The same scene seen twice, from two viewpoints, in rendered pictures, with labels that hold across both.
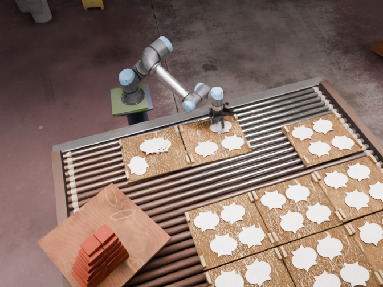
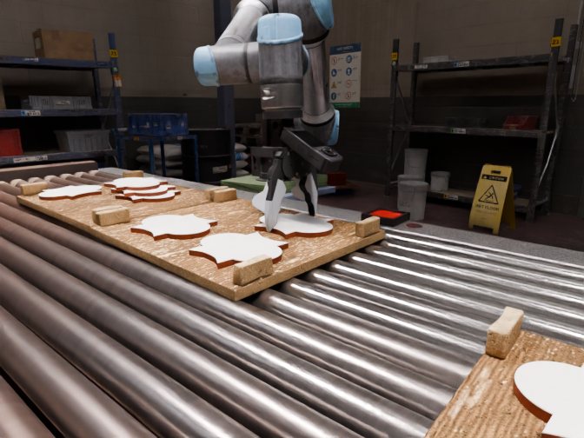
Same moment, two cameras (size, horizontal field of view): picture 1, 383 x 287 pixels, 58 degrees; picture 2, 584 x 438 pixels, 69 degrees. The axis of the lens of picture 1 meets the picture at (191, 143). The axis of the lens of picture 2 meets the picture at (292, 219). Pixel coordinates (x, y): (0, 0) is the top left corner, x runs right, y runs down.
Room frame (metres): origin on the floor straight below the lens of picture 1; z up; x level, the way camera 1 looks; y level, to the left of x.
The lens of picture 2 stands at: (1.12, -0.83, 1.15)
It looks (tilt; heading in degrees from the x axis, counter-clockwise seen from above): 15 degrees down; 56
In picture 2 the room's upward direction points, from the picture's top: straight up
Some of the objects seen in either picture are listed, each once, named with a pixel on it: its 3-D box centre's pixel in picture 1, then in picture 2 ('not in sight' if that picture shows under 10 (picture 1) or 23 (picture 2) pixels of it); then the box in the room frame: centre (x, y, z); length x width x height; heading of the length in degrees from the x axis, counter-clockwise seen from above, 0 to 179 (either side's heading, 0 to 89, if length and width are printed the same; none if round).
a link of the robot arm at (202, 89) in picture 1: (202, 91); (280, 61); (1.60, -0.09, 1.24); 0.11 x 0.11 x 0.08; 48
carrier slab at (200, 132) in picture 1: (214, 139); (235, 233); (1.46, -0.16, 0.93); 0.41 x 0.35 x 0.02; 103
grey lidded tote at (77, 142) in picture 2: not in sight; (82, 140); (1.95, 4.61, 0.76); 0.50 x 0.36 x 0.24; 15
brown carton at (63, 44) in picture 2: not in sight; (64, 47); (1.88, 4.60, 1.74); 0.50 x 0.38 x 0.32; 9
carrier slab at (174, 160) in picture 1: (153, 153); (124, 199); (1.36, 0.25, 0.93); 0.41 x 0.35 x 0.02; 104
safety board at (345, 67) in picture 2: not in sight; (343, 76); (5.58, 4.31, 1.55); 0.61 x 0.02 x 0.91; 99
